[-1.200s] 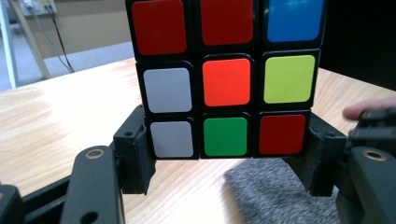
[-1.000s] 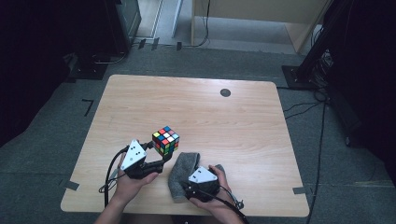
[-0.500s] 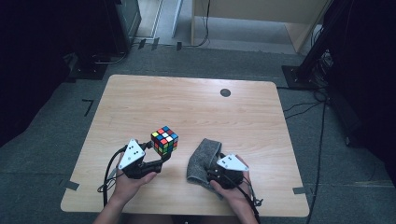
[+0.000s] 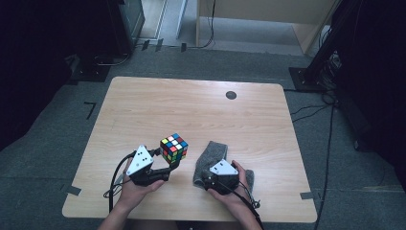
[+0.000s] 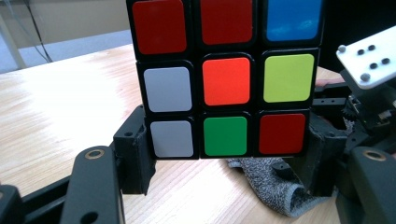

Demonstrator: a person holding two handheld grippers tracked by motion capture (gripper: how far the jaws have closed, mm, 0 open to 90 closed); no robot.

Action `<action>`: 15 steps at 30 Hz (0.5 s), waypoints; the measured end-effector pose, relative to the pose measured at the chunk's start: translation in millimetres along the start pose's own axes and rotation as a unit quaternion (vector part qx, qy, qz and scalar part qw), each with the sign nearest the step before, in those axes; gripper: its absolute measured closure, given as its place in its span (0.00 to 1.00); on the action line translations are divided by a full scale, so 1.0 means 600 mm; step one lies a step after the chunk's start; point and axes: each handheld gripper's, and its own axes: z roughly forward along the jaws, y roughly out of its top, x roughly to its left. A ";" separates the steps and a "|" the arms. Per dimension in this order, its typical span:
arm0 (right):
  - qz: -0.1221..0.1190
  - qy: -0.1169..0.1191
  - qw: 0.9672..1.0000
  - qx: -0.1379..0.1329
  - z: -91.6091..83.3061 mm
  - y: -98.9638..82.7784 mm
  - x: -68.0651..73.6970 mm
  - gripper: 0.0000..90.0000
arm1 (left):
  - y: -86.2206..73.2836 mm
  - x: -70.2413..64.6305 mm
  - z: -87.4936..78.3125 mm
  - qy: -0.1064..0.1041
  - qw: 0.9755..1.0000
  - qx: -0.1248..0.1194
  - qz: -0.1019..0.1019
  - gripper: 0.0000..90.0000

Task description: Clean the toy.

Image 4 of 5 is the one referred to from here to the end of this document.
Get person's left hand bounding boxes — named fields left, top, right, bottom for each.
left=116, top=158, right=166, bottom=213

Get left hand-held gripper cable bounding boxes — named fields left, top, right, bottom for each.
left=102, top=151, right=137, bottom=214

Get black floor plate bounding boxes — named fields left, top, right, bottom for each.
left=68, top=61, right=112, bottom=83

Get black cabinet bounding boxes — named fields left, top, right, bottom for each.
left=76, top=0, right=147, bottom=60

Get colourful puzzle cube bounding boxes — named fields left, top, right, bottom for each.
left=159, top=132, right=190, bottom=166

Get hanging black cable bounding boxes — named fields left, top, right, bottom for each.
left=188, top=0, right=217, bottom=50

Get black floor cables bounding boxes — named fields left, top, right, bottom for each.
left=282, top=87, right=336, bottom=124

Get angled black tape mark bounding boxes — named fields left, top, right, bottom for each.
left=83, top=101, right=98, bottom=121

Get hand-held gripper cable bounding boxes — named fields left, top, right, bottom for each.
left=102, top=151, right=137, bottom=214
left=223, top=181, right=264, bottom=230

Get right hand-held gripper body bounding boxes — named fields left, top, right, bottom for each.
left=202, top=158, right=240, bottom=196

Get right hand-held gripper cable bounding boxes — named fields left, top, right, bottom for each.
left=223, top=181, right=264, bottom=230

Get long black floor cable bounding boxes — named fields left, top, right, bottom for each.
left=314, top=103, right=336, bottom=230

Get black metal stand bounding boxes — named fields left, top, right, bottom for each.
left=288, top=0, right=352, bottom=94

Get black cable loop on floor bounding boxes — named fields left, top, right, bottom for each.
left=94, top=52, right=132, bottom=67

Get grey cloth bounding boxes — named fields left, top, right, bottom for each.
left=192, top=140, right=256, bottom=193

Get beige wooden furniture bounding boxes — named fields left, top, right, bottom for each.
left=195, top=0, right=340, bottom=56

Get person's right hand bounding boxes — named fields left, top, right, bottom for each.
left=207, top=160, right=257, bottom=215

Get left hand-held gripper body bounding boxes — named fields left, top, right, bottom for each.
left=125, top=145, right=171, bottom=187

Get dark curtain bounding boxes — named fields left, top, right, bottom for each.
left=331, top=0, right=406, bottom=193
left=0, top=0, right=80, bottom=151

